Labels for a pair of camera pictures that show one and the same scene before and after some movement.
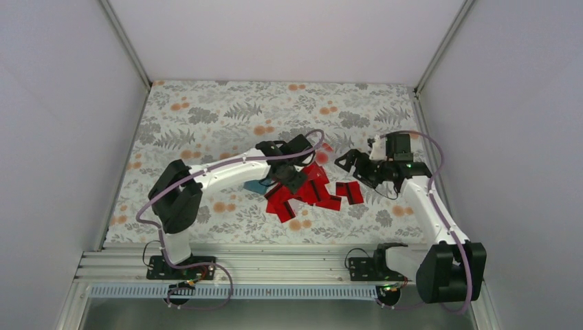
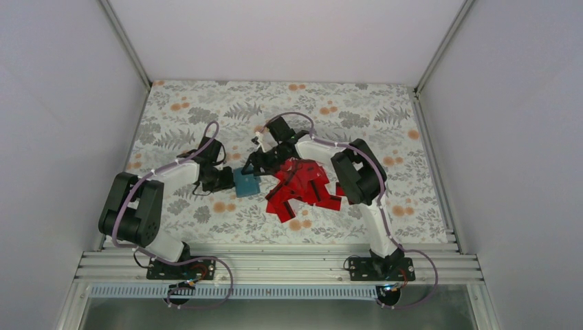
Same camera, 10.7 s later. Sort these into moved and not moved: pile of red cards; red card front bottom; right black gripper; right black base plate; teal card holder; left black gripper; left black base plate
Moved: teal card holder; left black gripper; right black gripper
Not moved: pile of red cards; left black base plate; red card front bottom; right black base plate
